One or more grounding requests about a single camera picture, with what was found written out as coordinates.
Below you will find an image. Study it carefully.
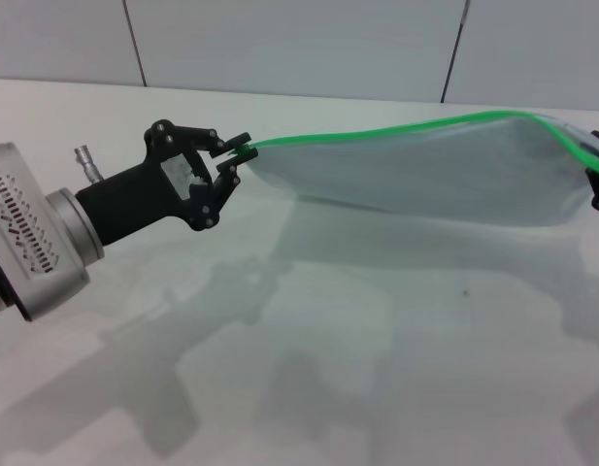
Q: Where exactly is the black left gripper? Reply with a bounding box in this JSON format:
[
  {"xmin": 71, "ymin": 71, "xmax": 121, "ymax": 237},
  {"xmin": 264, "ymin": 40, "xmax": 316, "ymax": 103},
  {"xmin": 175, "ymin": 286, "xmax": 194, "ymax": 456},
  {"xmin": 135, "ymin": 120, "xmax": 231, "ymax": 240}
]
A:
[{"xmin": 75, "ymin": 118, "xmax": 259, "ymax": 245}]

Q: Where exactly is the clear document bag green zipper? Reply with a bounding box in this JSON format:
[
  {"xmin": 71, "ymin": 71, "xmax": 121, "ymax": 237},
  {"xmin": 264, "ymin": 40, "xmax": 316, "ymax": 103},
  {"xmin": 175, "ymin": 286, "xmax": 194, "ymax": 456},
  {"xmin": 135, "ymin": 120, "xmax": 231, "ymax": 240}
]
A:
[{"xmin": 238, "ymin": 110, "xmax": 599, "ymax": 230}]

